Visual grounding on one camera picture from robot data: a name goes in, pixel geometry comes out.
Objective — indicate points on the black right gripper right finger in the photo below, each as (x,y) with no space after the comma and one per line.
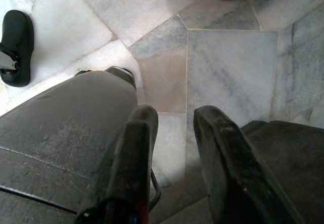
(227,170)

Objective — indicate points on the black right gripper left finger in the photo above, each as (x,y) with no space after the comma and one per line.
(126,170)

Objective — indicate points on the dark grey fabric object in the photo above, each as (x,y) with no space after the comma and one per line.
(298,163)

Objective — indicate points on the black robot right foot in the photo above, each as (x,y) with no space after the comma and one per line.
(124,75)

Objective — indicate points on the black robot foot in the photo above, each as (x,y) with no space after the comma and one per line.
(124,75)
(17,36)

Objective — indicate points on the black robot left foot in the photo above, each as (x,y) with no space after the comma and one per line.
(17,36)

